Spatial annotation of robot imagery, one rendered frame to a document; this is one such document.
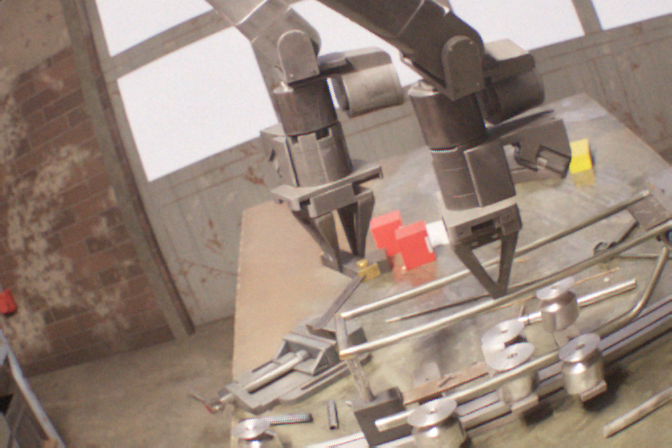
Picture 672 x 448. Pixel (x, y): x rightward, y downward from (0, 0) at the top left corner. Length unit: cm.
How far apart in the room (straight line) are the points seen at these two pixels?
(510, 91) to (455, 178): 9
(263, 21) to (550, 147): 35
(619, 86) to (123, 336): 236
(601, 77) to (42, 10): 241
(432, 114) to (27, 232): 344
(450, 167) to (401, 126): 317
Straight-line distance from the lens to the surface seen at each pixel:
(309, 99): 114
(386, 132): 410
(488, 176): 93
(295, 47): 112
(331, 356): 137
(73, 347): 440
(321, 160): 116
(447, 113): 91
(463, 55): 87
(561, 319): 116
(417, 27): 84
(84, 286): 426
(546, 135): 94
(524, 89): 95
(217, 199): 415
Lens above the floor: 145
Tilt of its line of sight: 16 degrees down
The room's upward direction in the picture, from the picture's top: 20 degrees counter-clockwise
